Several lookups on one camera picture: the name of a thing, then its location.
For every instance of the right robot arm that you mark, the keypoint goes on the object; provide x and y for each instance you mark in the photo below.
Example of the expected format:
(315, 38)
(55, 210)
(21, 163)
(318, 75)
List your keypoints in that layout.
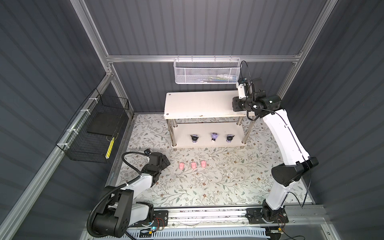
(296, 160)

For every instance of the black wire basket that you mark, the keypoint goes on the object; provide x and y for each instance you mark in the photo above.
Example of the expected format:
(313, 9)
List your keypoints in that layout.
(87, 138)

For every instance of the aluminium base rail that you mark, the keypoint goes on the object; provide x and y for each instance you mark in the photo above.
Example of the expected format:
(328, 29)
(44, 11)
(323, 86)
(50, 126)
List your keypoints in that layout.
(242, 216)

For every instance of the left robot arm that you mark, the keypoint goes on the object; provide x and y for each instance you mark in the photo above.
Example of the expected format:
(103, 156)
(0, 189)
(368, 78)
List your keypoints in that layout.
(118, 209)

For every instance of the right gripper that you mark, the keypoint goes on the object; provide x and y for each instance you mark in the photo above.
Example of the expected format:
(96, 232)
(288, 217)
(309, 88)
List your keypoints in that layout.
(234, 104)

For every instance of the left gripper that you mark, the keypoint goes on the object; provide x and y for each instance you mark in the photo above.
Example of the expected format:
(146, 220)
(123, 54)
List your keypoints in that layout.
(164, 164)

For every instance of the white wire basket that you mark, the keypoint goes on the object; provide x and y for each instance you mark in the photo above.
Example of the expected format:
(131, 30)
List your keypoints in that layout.
(187, 71)

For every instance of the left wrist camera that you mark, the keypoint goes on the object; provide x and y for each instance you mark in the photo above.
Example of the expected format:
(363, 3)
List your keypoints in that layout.
(147, 152)

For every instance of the yellow marker pen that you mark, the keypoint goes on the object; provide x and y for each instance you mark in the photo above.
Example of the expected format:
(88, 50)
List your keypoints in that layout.
(110, 148)

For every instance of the white two-tier shelf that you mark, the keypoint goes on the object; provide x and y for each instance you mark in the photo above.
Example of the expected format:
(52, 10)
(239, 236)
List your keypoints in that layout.
(203, 113)

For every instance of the markers in white basket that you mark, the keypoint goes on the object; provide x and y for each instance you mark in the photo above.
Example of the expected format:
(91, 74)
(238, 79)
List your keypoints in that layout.
(219, 79)

